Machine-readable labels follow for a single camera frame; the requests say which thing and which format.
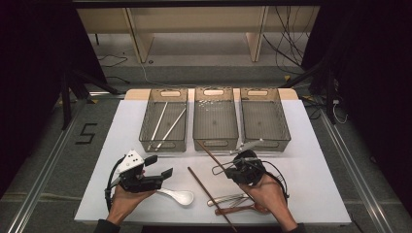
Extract red-brown wooden spoon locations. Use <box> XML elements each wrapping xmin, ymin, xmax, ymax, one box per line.
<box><xmin>214</xmin><ymin>202</ymin><xmax>270</xmax><ymax>216</ymax></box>

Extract black metal stand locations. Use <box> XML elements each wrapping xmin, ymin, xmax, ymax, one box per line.
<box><xmin>278</xmin><ymin>57</ymin><xmax>338</xmax><ymax>125</ymax></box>
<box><xmin>59</xmin><ymin>69</ymin><xmax>120</xmax><ymax>130</ymax></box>

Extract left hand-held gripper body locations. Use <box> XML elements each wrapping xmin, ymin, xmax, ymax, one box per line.
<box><xmin>115</xmin><ymin>149</ymin><xmax>163</xmax><ymax>194</ymax></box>

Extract black floor cable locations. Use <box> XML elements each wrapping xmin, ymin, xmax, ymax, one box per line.
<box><xmin>97</xmin><ymin>53</ymin><xmax>129</xmax><ymax>68</ymax></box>

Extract white ceramic spoon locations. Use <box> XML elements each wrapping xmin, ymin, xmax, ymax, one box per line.
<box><xmin>155</xmin><ymin>187</ymin><xmax>195</xmax><ymax>207</ymax></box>

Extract aluminium floor rail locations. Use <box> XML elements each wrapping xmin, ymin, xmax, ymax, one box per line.
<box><xmin>6</xmin><ymin>96</ymin><xmax>88</xmax><ymax>233</ymax></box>
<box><xmin>319</xmin><ymin>108</ymin><xmax>395</xmax><ymax>233</ymax></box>

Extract black curtain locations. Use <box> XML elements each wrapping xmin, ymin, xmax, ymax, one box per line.
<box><xmin>300</xmin><ymin>0</ymin><xmax>412</xmax><ymax>215</ymax></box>
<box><xmin>0</xmin><ymin>0</ymin><xmax>108</xmax><ymax>198</ymax></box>

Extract thin black wire loop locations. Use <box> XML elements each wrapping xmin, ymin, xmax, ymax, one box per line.
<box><xmin>211</xmin><ymin>160</ymin><xmax>235</xmax><ymax>178</ymax></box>

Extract light wooden desk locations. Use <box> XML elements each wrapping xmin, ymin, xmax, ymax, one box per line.
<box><xmin>77</xmin><ymin>5</ymin><xmax>322</xmax><ymax>64</ymax></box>

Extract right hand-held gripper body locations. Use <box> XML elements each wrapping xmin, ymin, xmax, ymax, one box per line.
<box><xmin>230</xmin><ymin>139</ymin><xmax>268</xmax><ymax>187</ymax></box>

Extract white table sheet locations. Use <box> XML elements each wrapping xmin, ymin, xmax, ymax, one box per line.
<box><xmin>74</xmin><ymin>87</ymin><xmax>353</xmax><ymax>226</ymax></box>

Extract person's left hand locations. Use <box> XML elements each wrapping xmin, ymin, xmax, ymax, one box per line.
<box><xmin>107</xmin><ymin>186</ymin><xmax>156</xmax><ymax>225</ymax></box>

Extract grey floor cable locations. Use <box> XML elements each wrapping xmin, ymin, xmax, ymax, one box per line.
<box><xmin>139</xmin><ymin>61</ymin><xmax>195</xmax><ymax>89</ymax></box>

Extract smoky clear plastic bin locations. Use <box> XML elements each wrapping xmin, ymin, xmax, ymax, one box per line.
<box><xmin>192</xmin><ymin>86</ymin><xmax>240</xmax><ymax>152</ymax></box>
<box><xmin>138</xmin><ymin>87</ymin><xmax>189</xmax><ymax>153</ymax></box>
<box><xmin>239</xmin><ymin>86</ymin><xmax>292</xmax><ymax>152</ymax></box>

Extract person's right hand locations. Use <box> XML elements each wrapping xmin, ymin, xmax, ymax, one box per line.
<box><xmin>239</xmin><ymin>174</ymin><xmax>296</xmax><ymax>229</ymax></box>

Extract white chopstick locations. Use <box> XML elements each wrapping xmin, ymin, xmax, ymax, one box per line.
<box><xmin>154</xmin><ymin>107</ymin><xmax>188</xmax><ymax>151</ymax></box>
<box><xmin>147</xmin><ymin>101</ymin><xmax>169</xmax><ymax>151</ymax></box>

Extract white floor cable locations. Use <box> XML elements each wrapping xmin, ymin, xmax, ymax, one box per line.
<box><xmin>331</xmin><ymin>98</ymin><xmax>349</xmax><ymax>125</ymax></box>

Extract metal knife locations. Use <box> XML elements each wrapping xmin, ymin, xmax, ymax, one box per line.
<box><xmin>207</xmin><ymin>192</ymin><xmax>248</xmax><ymax>208</ymax></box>

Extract bundle of black cables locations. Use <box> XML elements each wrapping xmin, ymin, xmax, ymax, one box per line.
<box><xmin>261</xmin><ymin>5</ymin><xmax>312</xmax><ymax>67</ymax></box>

